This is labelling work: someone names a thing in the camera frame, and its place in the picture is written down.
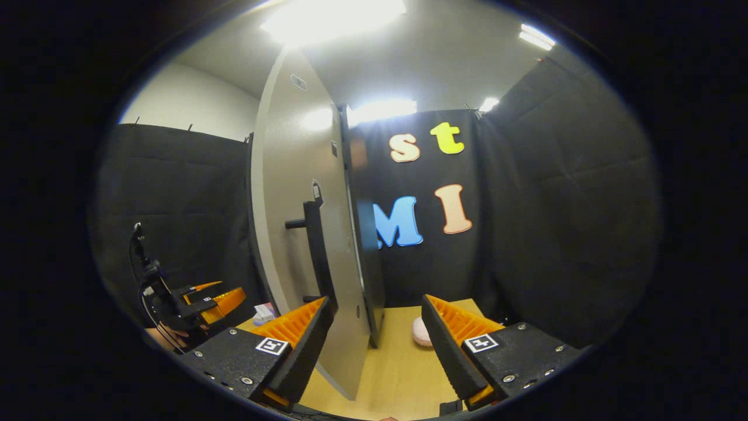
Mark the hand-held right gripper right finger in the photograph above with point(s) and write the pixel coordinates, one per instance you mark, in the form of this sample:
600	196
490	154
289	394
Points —
447	351

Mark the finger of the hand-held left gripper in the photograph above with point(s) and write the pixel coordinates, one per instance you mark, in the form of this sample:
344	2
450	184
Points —
225	304
204	286

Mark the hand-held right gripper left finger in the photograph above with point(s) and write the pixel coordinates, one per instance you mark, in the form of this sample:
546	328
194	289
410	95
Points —
307	351

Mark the beige cabinet door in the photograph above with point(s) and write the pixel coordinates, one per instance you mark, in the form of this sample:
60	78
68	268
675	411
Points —
292	175

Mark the small pink object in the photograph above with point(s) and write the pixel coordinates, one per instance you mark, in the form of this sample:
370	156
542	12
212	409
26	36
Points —
421	333

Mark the small white box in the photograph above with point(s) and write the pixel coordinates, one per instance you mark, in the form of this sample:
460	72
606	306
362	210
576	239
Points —
264	312

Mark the black backdrop cloth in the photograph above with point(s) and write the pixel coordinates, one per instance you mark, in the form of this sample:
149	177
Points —
555	204

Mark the large ceiling light panel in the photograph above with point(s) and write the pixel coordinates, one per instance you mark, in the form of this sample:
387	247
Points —
333	20

